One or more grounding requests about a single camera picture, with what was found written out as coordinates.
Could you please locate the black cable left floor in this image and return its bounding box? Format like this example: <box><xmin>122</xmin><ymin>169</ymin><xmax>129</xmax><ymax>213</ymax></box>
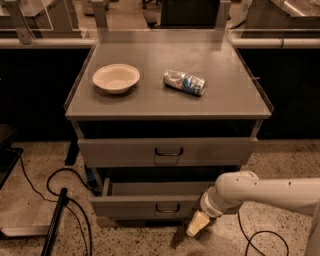
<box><xmin>13</xmin><ymin>149</ymin><xmax>98</xmax><ymax>256</ymax></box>

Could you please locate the white horizontal rail pipe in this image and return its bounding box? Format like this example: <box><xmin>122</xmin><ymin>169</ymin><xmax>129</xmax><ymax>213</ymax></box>
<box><xmin>0</xmin><ymin>37</ymin><xmax>320</xmax><ymax>49</ymax></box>

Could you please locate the black cable right floor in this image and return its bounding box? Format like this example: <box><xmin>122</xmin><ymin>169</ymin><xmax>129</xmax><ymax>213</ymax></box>
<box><xmin>236</xmin><ymin>210</ymin><xmax>290</xmax><ymax>256</ymax></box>

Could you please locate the crushed silver blue can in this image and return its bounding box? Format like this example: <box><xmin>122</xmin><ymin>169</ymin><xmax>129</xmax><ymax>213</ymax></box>
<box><xmin>163</xmin><ymin>69</ymin><xmax>207</xmax><ymax>96</ymax></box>

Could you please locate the black cable floor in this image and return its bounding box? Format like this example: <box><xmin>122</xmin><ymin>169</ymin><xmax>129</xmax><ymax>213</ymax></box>
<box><xmin>236</xmin><ymin>210</ymin><xmax>290</xmax><ymax>256</ymax></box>
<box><xmin>13</xmin><ymin>149</ymin><xmax>98</xmax><ymax>256</ymax></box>

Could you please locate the black metal bar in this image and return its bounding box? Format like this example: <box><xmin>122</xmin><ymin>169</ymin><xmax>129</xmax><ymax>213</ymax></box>
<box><xmin>41</xmin><ymin>188</ymin><xmax>67</xmax><ymax>256</ymax></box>

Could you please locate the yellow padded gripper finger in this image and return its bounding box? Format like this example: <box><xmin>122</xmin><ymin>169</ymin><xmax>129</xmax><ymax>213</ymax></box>
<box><xmin>187</xmin><ymin>211</ymin><xmax>210</xmax><ymax>237</ymax></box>

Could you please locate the white paper bowl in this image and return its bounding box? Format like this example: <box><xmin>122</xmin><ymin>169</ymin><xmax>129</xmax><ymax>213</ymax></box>
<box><xmin>92</xmin><ymin>64</ymin><xmax>140</xmax><ymax>94</ymax></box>

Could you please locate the grey top drawer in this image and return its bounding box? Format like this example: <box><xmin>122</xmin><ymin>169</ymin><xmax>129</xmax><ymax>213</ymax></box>
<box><xmin>78</xmin><ymin>137</ymin><xmax>258</xmax><ymax>168</ymax></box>

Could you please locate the grey drawer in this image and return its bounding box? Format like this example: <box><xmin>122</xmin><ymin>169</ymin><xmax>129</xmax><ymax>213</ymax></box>
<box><xmin>89</xmin><ymin>178</ymin><xmax>214</xmax><ymax>221</ymax></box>
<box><xmin>78</xmin><ymin>137</ymin><xmax>258</xmax><ymax>168</ymax></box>

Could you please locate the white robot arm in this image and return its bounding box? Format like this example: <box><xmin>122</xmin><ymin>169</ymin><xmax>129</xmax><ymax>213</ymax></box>
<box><xmin>187</xmin><ymin>171</ymin><xmax>320</xmax><ymax>256</ymax></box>

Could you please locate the grey drawer cabinet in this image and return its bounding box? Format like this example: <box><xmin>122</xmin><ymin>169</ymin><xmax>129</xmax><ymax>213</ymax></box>
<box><xmin>64</xmin><ymin>29</ymin><xmax>274</xmax><ymax>228</ymax></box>

